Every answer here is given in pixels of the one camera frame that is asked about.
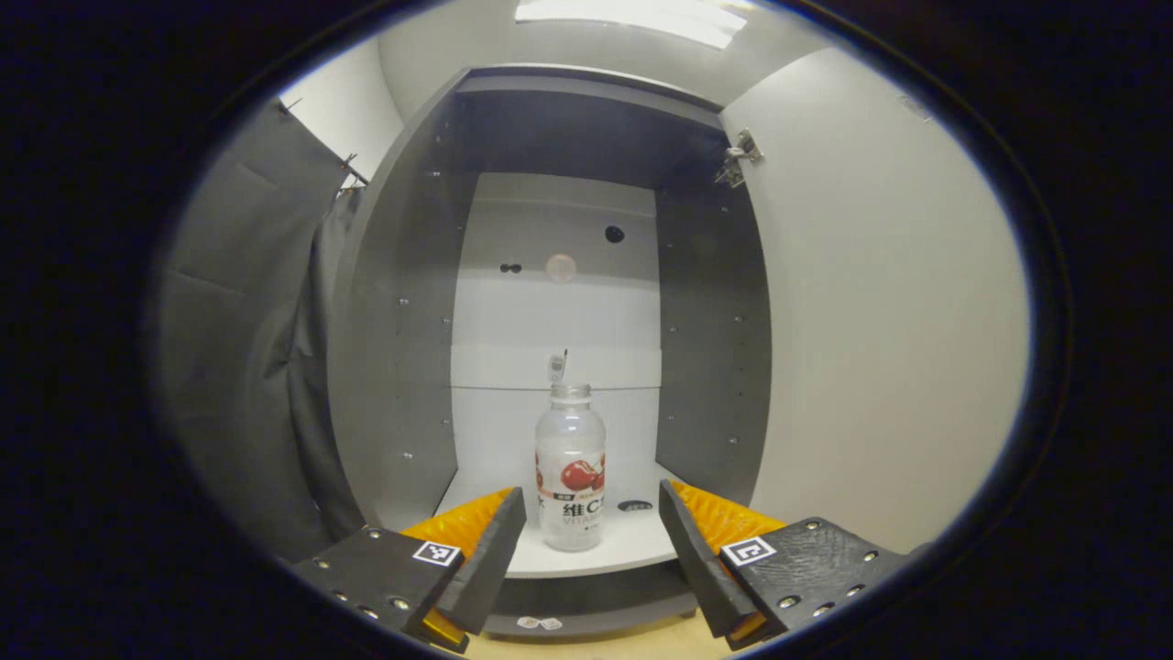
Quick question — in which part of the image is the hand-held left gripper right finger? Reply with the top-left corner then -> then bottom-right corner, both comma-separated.
658,478 -> 908,652

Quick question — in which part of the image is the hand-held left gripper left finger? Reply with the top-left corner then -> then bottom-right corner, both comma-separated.
291,486 -> 528,654

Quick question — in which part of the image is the clear plastic bottle red label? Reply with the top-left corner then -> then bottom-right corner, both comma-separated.
534,383 -> 608,553

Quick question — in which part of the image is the dark grey cabinet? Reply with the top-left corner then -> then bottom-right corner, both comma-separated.
325,62 -> 775,641

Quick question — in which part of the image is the light grey cabinet door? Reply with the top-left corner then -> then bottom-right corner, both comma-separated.
719,46 -> 1032,556

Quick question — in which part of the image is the white cabinet shelf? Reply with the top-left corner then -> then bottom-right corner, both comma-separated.
433,463 -> 684,580

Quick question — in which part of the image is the metal door hinge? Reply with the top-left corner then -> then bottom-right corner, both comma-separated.
715,128 -> 764,189

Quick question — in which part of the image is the black backdrop cloth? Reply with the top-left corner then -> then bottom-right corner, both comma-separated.
151,96 -> 367,562

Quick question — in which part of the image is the ceiling light panel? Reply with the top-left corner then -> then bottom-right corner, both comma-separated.
513,0 -> 748,50

